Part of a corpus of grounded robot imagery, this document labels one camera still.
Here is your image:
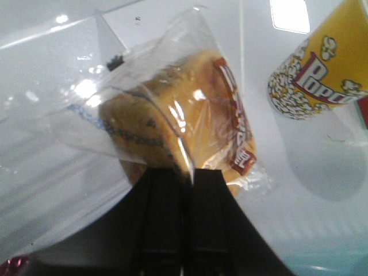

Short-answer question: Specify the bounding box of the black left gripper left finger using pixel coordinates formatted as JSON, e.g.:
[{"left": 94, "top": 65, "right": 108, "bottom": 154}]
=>
[{"left": 140, "top": 168, "right": 182, "bottom": 275}]

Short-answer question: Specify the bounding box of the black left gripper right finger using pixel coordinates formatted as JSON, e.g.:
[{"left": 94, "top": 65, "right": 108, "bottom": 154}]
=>
[{"left": 183, "top": 169, "right": 228, "bottom": 275}]

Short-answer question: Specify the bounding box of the bread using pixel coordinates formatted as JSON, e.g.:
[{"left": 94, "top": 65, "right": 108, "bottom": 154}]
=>
[{"left": 0, "top": 7, "right": 274, "bottom": 259}]

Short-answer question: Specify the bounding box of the light blue plastic basket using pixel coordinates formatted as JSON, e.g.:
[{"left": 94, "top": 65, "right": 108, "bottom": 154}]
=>
[{"left": 283, "top": 248, "right": 367, "bottom": 275}]

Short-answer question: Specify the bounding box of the maroon snack packet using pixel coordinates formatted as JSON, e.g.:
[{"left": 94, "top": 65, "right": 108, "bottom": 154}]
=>
[{"left": 0, "top": 256, "right": 29, "bottom": 276}]

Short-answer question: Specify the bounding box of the yellow popcorn paper cup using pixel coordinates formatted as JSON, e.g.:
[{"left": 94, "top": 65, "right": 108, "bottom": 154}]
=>
[{"left": 267, "top": 1, "right": 367, "bottom": 120}]

